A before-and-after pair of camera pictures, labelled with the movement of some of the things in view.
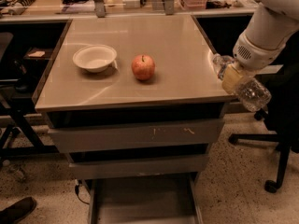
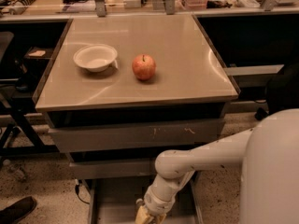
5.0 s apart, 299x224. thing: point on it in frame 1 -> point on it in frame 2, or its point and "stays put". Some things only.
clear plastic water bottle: (252, 94) -> (139, 202)
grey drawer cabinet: (140, 146) stays put
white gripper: (251, 57) -> (154, 202)
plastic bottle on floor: (8, 166) stays put
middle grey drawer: (192, 163) stays put
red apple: (143, 66) stays put
